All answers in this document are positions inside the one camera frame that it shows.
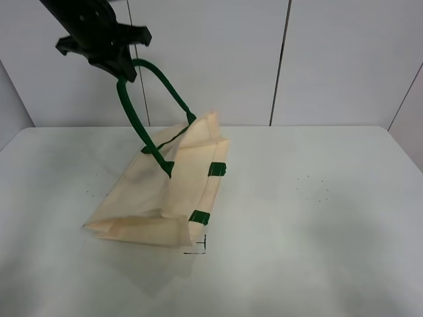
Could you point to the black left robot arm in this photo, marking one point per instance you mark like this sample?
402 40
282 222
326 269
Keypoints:
56 7

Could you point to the cream linen bag green handles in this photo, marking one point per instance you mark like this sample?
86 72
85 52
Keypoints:
166 195

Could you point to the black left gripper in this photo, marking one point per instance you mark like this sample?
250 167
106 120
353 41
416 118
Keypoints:
95 34

